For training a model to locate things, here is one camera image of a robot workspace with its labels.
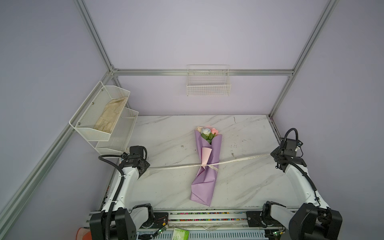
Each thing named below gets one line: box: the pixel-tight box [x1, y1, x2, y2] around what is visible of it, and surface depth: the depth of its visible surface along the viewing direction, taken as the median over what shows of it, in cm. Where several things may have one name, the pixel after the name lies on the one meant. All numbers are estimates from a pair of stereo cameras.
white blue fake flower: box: [201, 128, 211, 136], surface depth 103 cm
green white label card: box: [171, 227, 190, 240], surface depth 69 cm
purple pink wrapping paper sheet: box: [190, 129, 223, 207], surface depth 84 cm
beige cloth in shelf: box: [94, 96, 128, 133], surface depth 80 cm
